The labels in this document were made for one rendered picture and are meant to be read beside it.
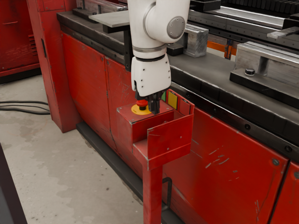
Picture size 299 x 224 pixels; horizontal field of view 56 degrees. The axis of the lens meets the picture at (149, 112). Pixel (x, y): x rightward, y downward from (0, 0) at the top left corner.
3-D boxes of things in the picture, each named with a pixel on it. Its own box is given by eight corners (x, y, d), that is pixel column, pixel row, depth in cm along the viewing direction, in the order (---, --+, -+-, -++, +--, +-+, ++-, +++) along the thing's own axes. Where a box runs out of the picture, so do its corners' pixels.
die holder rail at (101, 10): (77, 11, 177) (75, -5, 172) (86, 10, 180) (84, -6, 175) (118, 27, 142) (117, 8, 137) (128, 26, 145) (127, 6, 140)
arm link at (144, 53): (155, 34, 74) (156, 45, 75) (126, 42, 70) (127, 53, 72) (174, 42, 68) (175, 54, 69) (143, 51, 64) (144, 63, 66)
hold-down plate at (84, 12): (72, 14, 170) (71, 8, 169) (80, 13, 173) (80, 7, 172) (94, 23, 149) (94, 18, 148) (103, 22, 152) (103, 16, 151)
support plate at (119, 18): (88, 18, 109) (88, 15, 108) (144, 10, 122) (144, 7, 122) (111, 27, 96) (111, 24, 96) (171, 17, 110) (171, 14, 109)
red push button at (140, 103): (134, 109, 91) (133, 99, 89) (144, 106, 93) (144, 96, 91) (140, 115, 88) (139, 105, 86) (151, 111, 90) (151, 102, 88)
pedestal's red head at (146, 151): (117, 138, 97) (114, 91, 88) (156, 124, 104) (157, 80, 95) (147, 172, 82) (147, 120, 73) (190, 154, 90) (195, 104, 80)
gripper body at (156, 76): (158, 42, 75) (160, 79, 81) (124, 51, 71) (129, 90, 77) (175, 49, 69) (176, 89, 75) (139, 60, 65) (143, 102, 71)
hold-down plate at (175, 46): (129, 38, 126) (129, 31, 124) (139, 36, 129) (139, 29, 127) (172, 56, 105) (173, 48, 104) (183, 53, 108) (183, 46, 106)
